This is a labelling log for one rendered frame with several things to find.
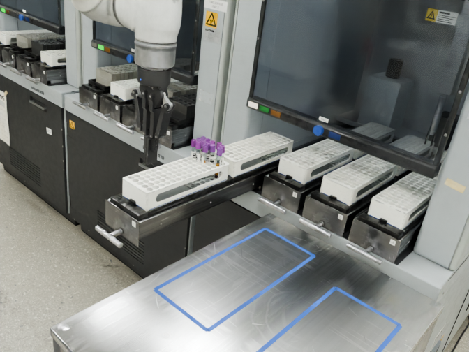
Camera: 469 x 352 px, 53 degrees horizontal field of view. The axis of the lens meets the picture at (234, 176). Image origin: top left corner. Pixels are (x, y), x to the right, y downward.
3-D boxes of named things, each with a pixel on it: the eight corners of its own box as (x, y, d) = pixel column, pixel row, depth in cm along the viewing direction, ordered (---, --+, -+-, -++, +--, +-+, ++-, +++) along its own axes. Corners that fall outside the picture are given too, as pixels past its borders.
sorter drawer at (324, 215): (398, 161, 185) (405, 140, 181) (433, 174, 177) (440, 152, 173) (292, 221, 133) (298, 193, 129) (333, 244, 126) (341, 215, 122)
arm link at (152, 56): (158, 34, 108) (157, 60, 111) (125, 36, 102) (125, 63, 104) (185, 43, 103) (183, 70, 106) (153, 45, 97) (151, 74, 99)
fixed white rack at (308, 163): (326, 154, 164) (330, 137, 162) (352, 164, 159) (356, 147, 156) (276, 175, 143) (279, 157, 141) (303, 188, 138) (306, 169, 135)
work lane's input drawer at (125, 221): (266, 160, 169) (271, 137, 166) (298, 175, 162) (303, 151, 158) (90, 229, 118) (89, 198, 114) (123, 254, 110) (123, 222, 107)
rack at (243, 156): (268, 147, 163) (271, 130, 160) (291, 158, 157) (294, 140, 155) (208, 168, 142) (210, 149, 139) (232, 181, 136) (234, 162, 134)
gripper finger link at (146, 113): (145, 91, 106) (141, 89, 107) (142, 137, 111) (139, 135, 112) (158, 89, 109) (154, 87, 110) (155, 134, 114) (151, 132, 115)
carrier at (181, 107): (190, 121, 172) (191, 105, 169) (185, 122, 170) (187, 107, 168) (169, 112, 178) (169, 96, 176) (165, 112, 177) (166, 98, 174)
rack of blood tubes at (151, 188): (203, 170, 141) (205, 151, 138) (227, 183, 135) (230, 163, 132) (121, 199, 120) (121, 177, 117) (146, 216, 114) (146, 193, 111)
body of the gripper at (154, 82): (179, 68, 105) (176, 108, 109) (155, 60, 110) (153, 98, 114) (153, 72, 100) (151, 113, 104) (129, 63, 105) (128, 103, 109)
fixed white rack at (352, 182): (366, 170, 156) (370, 152, 153) (393, 181, 150) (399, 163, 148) (317, 195, 135) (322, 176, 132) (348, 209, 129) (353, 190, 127)
